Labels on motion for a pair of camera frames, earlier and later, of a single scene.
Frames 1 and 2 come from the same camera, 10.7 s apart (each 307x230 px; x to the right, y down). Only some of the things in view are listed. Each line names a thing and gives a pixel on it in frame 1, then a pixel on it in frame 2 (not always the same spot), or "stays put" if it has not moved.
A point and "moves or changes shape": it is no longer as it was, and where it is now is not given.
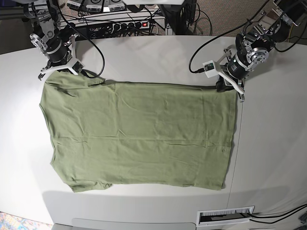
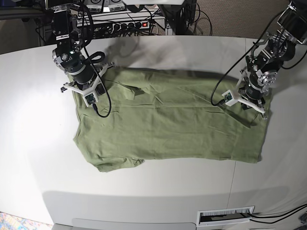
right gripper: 237,69 -> 253,92
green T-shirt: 102,133 moves or changes shape
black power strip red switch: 131,26 stays put
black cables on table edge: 301,207 stays put
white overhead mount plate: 152,2 stays put
